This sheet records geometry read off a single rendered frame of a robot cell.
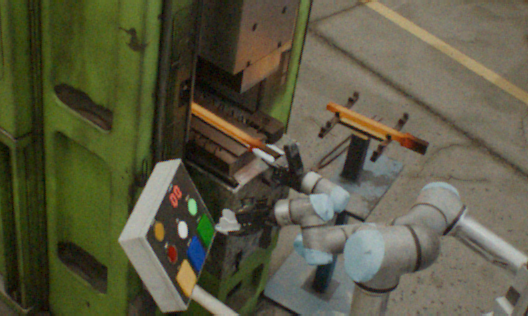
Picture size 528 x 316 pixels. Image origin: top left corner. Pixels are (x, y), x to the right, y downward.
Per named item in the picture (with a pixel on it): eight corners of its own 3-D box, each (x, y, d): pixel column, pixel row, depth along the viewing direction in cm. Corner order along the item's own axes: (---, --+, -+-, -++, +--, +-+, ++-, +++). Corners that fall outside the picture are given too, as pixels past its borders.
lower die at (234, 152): (263, 152, 298) (266, 133, 293) (227, 178, 286) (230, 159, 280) (175, 99, 317) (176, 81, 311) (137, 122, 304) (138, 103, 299)
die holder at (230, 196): (281, 229, 333) (300, 142, 305) (220, 281, 309) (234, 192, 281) (176, 161, 358) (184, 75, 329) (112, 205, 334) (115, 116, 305)
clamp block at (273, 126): (283, 137, 306) (286, 123, 302) (269, 148, 301) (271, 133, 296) (257, 122, 311) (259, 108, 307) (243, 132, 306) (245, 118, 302)
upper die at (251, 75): (278, 69, 276) (282, 45, 270) (240, 94, 263) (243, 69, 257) (182, 18, 294) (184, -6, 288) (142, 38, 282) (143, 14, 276)
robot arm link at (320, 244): (349, 260, 233) (343, 220, 235) (312, 266, 230) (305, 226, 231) (338, 260, 241) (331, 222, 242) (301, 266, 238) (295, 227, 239)
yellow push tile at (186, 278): (197, 277, 242) (186, 258, 238) (190, 296, 236) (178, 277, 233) (191, 278, 243) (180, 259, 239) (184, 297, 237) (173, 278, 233)
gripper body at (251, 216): (237, 198, 247) (275, 191, 241) (248, 220, 251) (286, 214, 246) (231, 215, 241) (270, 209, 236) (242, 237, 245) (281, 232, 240)
